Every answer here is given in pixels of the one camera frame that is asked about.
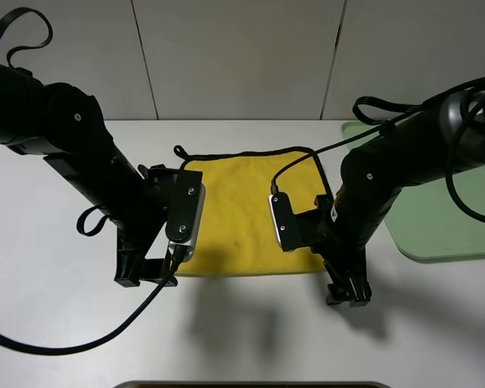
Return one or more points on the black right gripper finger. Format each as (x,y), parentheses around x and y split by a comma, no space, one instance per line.
(359,291)
(339,290)

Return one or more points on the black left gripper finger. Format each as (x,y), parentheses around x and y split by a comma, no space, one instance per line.
(154,270)
(128,263)

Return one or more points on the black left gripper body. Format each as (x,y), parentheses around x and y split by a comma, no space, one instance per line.
(144,206)

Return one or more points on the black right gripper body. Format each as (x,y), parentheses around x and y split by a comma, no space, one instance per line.
(320,230)

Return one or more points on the yellow towel with black trim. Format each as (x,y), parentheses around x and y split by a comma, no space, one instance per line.
(236,236)

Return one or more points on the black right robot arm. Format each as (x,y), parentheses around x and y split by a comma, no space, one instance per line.
(411,145)

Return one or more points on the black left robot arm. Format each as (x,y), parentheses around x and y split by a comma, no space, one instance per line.
(66,126)

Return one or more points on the green plastic tray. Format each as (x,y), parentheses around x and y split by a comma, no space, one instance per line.
(427,227)

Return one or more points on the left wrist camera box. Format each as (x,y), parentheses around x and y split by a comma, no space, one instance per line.
(187,197)

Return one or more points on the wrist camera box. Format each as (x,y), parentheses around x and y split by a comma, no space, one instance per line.
(285,222)
(187,197)

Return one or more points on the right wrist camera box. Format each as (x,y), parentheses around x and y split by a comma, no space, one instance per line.
(285,222)

